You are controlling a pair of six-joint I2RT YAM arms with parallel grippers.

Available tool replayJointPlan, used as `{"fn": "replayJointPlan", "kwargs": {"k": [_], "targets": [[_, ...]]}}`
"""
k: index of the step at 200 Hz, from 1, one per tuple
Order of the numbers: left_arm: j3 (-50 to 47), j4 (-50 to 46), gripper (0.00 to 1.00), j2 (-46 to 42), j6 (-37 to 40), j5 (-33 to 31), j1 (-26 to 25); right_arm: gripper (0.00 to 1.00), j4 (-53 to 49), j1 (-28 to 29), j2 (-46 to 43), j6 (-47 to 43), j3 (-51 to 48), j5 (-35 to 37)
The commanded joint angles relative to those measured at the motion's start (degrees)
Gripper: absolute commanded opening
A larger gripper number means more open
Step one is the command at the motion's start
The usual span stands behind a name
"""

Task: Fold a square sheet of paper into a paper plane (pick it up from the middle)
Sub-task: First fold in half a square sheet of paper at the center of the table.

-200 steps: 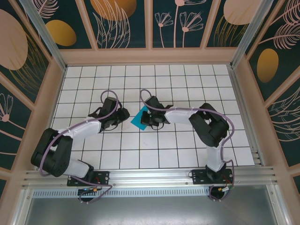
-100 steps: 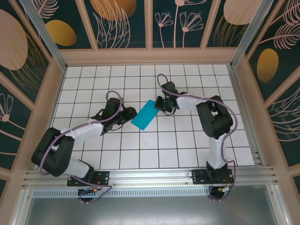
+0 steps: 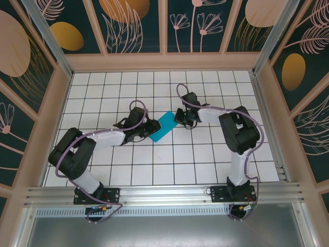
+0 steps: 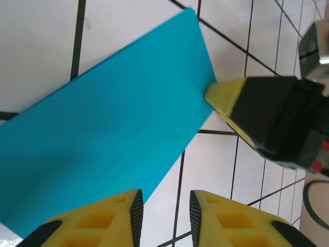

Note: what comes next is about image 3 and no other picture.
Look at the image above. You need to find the blue paper sheet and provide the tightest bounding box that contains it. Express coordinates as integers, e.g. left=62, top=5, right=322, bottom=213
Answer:
left=148, top=110, right=179, bottom=143

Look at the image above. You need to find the grey metal sheet panel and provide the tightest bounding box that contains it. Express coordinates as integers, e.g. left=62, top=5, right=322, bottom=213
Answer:
left=24, top=215, right=308, bottom=247

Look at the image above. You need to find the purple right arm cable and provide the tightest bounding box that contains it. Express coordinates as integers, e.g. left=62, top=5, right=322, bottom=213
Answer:
left=176, top=83, right=265, bottom=222

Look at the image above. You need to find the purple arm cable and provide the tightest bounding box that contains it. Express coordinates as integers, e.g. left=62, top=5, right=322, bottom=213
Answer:
left=55, top=99, right=150, bottom=224
left=176, top=83, right=265, bottom=222

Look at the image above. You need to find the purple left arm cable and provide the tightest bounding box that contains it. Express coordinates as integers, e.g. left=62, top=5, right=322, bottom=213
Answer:
left=55, top=99, right=150, bottom=224

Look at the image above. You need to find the aluminium mounting rail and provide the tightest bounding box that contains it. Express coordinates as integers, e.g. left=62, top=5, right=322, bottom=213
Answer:
left=24, top=182, right=309, bottom=206

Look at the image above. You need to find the aluminium side rail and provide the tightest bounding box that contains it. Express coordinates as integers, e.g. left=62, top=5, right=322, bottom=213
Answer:
left=250, top=71, right=290, bottom=182

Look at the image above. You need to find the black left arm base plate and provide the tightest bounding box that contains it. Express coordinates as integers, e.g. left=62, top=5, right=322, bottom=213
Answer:
left=73, top=187, right=121, bottom=205

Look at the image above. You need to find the slotted grey cable duct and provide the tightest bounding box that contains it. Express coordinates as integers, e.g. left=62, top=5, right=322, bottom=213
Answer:
left=34, top=204, right=232, bottom=218

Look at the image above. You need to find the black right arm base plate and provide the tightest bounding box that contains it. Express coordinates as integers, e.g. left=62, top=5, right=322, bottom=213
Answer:
left=209, top=184, right=258, bottom=204

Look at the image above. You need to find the aluminium corner post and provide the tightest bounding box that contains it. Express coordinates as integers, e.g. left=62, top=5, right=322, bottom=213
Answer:
left=20, top=0, right=74, bottom=78
left=253, top=0, right=301, bottom=75

